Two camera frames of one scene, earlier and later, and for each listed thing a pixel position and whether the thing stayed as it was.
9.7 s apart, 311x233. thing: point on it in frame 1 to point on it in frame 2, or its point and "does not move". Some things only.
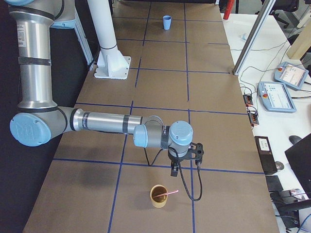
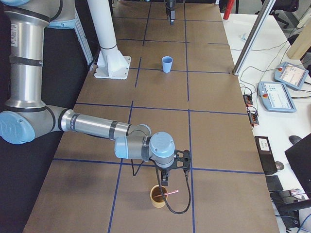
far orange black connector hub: x=248 y=100 does not move
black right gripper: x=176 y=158 to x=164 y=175
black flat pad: x=274 y=184 does not move
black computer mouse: x=294 y=139 does not move
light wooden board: x=301 y=44 does not move
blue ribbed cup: x=166 y=20 to x=167 y=62
